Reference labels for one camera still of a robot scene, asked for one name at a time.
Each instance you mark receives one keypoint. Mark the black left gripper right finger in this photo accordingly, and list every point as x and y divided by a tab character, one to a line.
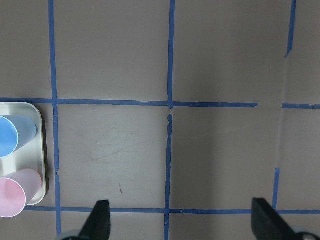
267	224

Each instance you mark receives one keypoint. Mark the pink plastic cup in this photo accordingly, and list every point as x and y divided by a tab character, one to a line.
17	190

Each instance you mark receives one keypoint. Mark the blue plastic cup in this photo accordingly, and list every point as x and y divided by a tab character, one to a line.
15	132

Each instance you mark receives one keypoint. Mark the cream plastic tray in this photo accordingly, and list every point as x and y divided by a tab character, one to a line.
30	156

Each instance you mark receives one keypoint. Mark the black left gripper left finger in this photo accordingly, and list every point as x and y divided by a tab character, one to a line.
98	224

